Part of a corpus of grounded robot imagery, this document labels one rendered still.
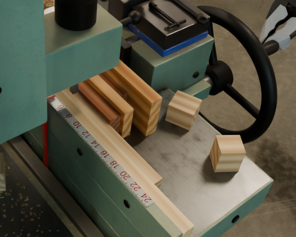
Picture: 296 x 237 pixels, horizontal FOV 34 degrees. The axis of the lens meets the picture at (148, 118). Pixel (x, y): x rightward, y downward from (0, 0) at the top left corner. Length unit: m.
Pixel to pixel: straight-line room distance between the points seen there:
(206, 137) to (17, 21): 0.37
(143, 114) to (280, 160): 1.35
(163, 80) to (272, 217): 1.13
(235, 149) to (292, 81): 1.72
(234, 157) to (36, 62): 0.31
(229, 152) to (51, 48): 0.27
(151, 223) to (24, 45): 0.25
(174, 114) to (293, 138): 1.41
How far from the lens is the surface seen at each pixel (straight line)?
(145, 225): 0.60
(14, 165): 0.81
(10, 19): 0.47
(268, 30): 0.96
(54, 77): 0.60
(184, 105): 0.73
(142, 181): 0.60
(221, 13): 0.90
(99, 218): 0.71
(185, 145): 0.72
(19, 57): 0.50
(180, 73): 0.80
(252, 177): 0.71
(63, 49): 0.58
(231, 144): 0.68
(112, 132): 0.66
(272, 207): 1.85
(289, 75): 2.41
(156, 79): 0.76
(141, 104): 0.69
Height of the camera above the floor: 1.44
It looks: 46 degrees down
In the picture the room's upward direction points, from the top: 11 degrees clockwise
